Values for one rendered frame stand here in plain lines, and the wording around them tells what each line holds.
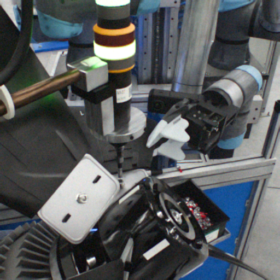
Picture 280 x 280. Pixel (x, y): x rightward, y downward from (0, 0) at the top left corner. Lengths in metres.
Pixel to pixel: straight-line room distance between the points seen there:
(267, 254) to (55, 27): 1.65
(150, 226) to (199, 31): 0.54
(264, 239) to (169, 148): 1.48
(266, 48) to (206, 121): 2.19
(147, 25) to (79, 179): 0.88
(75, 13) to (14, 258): 0.39
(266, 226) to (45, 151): 1.82
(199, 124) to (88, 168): 0.27
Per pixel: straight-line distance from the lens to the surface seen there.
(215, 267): 1.51
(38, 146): 0.38
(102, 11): 0.35
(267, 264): 1.95
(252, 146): 2.65
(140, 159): 0.54
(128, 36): 0.36
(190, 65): 0.82
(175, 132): 0.59
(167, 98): 0.68
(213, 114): 0.63
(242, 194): 1.21
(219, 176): 1.07
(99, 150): 0.57
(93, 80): 0.35
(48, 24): 0.62
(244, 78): 0.77
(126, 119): 0.41
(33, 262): 0.43
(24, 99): 0.31
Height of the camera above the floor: 1.54
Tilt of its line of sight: 37 degrees down
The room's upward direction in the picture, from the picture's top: straight up
